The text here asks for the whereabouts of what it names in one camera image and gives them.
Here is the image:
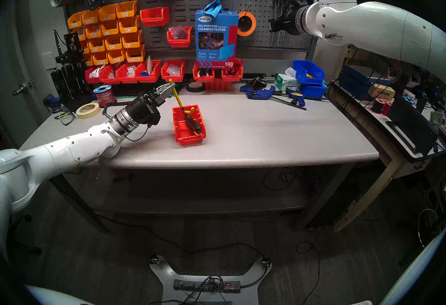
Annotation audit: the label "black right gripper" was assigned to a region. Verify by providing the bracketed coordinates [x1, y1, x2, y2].
[269, 5, 300, 35]

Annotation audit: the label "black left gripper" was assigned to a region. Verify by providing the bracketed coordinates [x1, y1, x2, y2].
[125, 83, 175, 127]

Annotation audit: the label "yellow handled pliers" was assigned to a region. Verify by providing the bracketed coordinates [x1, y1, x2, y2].
[169, 79, 195, 115]

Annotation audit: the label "black utility knife orange tip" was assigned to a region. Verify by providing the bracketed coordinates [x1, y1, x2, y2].
[184, 115, 203, 137]

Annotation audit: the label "red plastic storage bin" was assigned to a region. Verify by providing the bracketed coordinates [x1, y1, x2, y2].
[172, 104, 206, 146]

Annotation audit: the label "Kimtech tissue box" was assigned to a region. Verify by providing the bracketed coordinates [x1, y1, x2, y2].
[274, 67, 302, 92]

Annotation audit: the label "blue cleaning cloths box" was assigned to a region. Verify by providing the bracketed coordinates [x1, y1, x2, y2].
[195, 10, 239, 68]

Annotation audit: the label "small cardboard box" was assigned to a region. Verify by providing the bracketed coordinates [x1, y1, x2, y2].
[369, 84, 396, 101]

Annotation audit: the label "red plastic parts bin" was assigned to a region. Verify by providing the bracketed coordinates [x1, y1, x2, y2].
[116, 62, 140, 84]
[193, 63, 215, 82]
[161, 59, 186, 82]
[99, 64, 121, 84]
[85, 66, 102, 84]
[222, 60, 244, 81]

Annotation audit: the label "green cutting mat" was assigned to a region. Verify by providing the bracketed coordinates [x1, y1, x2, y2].
[115, 90, 180, 99]

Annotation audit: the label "yellow bin labelled M4 HEX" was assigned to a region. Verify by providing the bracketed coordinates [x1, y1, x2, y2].
[125, 45, 146, 63]

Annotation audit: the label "blue plastic bin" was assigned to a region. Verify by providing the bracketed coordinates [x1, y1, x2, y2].
[300, 82, 328, 100]
[293, 60, 325, 85]

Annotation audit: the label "nested red bin stack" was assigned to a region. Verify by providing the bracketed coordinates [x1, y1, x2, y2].
[204, 79, 233, 91]

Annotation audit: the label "yellow bin labelled M2.5-5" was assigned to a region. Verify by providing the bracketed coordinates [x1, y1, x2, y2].
[107, 48, 127, 64]

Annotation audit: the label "yellow bin labelled M3-6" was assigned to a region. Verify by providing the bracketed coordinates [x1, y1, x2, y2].
[122, 31, 143, 49]

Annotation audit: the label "blue microfiber cloth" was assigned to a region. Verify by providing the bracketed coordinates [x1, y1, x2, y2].
[203, 0, 223, 18]

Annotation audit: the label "blue spring clamp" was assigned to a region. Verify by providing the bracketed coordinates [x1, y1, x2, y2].
[240, 85, 276, 100]

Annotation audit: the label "yellow bin labelled M3-8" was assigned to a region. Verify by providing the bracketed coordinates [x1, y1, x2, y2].
[105, 34, 123, 51]

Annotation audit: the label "blue bar clamp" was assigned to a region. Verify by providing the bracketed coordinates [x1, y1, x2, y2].
[270, 89, 308, 111]

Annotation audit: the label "yellow bin labelled M3-4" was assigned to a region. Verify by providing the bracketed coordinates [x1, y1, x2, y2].
[119, 16, 140, 34]

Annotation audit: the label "beige masking tape roll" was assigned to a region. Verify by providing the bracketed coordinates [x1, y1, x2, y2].
[76, 102, 101, 119]

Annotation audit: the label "yellow bin labelled M4-6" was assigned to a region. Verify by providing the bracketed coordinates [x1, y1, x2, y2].
[101, 19, 121, 36]

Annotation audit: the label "yellow bin labelled M3X6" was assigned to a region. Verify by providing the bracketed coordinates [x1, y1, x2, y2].
[116, 1, 138, 18]

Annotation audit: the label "dark blue crate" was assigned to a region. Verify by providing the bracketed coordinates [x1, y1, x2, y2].
[339, 65, 391, 91]

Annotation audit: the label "black equipment stand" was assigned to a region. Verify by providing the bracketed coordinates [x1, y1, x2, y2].
[53, 30, 87, 99]

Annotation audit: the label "clear safety glasses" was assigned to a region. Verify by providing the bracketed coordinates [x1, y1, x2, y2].
[54, 106, 76, 126]

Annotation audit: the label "yellow bin labelled M3X8 BAD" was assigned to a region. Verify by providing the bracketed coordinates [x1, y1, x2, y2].
[82, 9, 102, 25]

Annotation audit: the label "blue bench vise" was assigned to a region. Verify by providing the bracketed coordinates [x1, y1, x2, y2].
[43, 94, 65, 114]

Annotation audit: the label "workbench lower shelf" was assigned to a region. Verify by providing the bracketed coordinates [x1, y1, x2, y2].
[87, 168, 310, 217]

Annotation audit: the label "red thread spool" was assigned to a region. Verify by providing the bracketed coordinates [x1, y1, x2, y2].
[370, 97, 394, 116]

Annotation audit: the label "black laptop case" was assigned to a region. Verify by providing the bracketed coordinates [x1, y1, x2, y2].
[385, 97, 440, 163]

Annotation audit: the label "wooden leg side table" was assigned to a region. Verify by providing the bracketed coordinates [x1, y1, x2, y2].
[328, 79, 446, 233]

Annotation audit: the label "black power strip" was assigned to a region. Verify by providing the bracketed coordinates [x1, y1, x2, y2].
[173, 278, 241, 293]

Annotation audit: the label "orange wire spool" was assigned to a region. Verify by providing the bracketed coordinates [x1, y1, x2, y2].
[238, 11, 257, 37]

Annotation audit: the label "red wall bin with bag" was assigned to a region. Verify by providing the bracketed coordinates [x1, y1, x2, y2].
[167, 26, 193, 48]

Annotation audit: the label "red wire spool blue label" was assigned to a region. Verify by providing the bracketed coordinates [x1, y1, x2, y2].
[93, 85, 117, 108]

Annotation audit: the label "black pegboard tool wall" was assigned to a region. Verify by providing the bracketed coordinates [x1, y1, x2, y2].
[61, 0, 314, 61]

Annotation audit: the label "red plastic wall bin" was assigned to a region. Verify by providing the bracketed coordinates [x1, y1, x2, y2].
[140, 6, 170, 27]

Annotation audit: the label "white wall switch plate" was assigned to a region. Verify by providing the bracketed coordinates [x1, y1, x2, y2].
[41, 51, 57, 70]

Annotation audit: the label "metal door handle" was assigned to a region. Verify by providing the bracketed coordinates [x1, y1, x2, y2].
[13, 79, 35, 96]

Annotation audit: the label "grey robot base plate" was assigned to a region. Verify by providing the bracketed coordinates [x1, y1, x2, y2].
[149, 255, 272, 305]

